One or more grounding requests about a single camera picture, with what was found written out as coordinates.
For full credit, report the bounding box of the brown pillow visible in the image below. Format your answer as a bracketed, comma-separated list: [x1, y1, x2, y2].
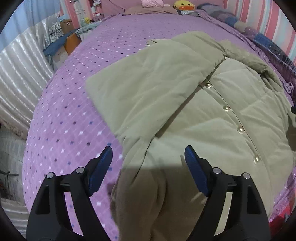
[122, 6, 179, 16]

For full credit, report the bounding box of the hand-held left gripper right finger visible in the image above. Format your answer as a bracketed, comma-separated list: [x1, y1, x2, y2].
[184, 145, 271, 241]

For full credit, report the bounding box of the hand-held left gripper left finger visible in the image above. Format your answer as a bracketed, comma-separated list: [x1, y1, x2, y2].
[26, 146, 114, 241]

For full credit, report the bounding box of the blue and purple patchwork quilt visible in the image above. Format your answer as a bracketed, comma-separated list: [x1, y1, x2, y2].
[196, 3, 296, 70]

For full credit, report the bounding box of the cardboard box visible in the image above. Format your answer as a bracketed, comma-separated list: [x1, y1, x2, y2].
[60, 20, 73, 33]

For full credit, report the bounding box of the yellow duck plush toy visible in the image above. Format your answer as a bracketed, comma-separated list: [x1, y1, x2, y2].
[173, 0, 195, 11]

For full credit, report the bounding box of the pink folded cloth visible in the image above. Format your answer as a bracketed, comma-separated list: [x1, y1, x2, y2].
[142, 0, 164, 7]

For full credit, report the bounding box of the silver pleated curtain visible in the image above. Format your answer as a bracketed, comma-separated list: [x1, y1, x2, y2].
[0, 14, 61, 139]

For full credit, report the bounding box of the green padded jacket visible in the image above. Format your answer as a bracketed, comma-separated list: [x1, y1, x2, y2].
[86, 31, 296, 241]

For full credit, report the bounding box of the blue cloth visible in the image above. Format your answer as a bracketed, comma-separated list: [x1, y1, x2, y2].
[43, 30, 77, 57]

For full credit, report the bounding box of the orange chair back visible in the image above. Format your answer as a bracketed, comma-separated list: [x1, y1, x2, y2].
[64, 34, 82, 55]

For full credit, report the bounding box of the purple diamond-pattern bed blanket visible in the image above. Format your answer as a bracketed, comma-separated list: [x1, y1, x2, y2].
[22, 11, 296, 241]

